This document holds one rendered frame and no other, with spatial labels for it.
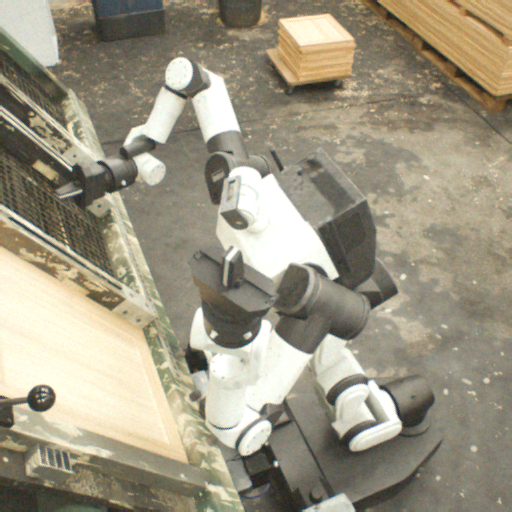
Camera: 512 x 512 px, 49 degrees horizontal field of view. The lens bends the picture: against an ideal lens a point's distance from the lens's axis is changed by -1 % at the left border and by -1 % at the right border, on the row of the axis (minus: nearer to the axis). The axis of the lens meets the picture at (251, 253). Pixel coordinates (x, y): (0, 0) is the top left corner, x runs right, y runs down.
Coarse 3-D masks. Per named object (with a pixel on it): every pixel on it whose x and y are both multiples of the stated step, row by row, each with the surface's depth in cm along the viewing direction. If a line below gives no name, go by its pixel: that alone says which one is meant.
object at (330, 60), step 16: (320, 16) 438; (288, 32) 417; (304, 32) 417; (320, 32) 417; (336, 32) 417; (288, 48) 426; (304, 48) 401; (320, 48) 404; (336, 48) 407; (352, 48) 412; (272, 64) 458; (288, 64) 433; (304, 64) 409; (320, 64) 413; (336, 64) 418; (288, 80) 419; (304, 80) 418; (320, 80) 423; (336, 80) 433
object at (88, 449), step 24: (24, 408) 88; (0, 432) 82; (24, 432) 84; (48, 432) 89; (72, 432) 94; (96, 432) 100; (72, 456) 93; (96, 456) 96; (120, 456) 101; (144, 456) 108; (144, 480) 108; (168, 480) 112; (192, 480) 118
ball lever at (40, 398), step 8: (40, 384) 76; (32, 392) 75; (40, 392) 75; (48, 392) 75; (0, 400) 80; (8, 400) 79; (16, 400) 78; (24, 400) 77; (32, 400) 74; (40, 400) 74; (48, 400) 75; (0, 408) 81; (32, 408) 75; (40, 408) 75; (48, 408) 75
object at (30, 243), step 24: (0, 216) 115; (0, 240) 118; (24, 240) 120; (48, 240) 127; (48, 264) 127; (72, 264) 130; (96, 288) 137; (120, 288) 146; (120, 312) 146; (144, 312) 149
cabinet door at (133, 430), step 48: (0, 288) 109; (48, 288) 124; (0, 336) 98; (48, 336) 112; (96, 336) 129; (144, 336) 151; (0, 384) 90; (48, 384) 102; (96, 384) 116; (144, 384) 134; (144, 432) 119
